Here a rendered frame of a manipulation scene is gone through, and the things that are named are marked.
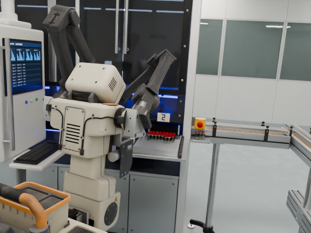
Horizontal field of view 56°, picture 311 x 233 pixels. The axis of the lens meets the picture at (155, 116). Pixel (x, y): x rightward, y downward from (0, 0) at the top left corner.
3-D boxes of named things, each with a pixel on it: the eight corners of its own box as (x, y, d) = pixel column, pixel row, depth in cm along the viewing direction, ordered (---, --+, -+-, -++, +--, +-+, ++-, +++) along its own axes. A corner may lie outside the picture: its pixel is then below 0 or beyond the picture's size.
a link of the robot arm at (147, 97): (139, 101, 120) (149, 109, 122) (149, 85, 126) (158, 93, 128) (128, 109, 127) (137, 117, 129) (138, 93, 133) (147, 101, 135)
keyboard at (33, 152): (47, 142, 202) (47, 138, 202) (67, 144, 201) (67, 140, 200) (13, 162, 164) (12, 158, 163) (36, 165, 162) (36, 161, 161)
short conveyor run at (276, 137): (189, 141, 211) (191, 119, 208) (190, 135, 226) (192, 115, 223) (289, 150, 203) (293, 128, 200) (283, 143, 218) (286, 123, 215)
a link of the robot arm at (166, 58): (167, 42, 153) (181, 55, 156) (151, 57, 162) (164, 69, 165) (139, 94, 122) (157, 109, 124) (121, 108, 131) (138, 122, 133)
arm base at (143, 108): (119, 111, 119) (146, 115, 114) (128, 97, 123) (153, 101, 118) (126, 125, 125) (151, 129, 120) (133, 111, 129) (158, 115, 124)
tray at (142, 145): (143, 136, 202) (143, 131, 201) (181, 140, 199) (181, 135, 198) (132, 152, 169) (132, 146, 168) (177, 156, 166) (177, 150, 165)
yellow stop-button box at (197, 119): (194, 126, 206) (195, 116, 204) (204, 127, 205) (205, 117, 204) (194, 129, 199) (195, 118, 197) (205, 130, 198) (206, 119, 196)
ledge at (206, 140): (191, 137, 215) (191, 134, 215) (209, 138, 214) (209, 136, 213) (190, 142, 202) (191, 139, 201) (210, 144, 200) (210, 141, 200)
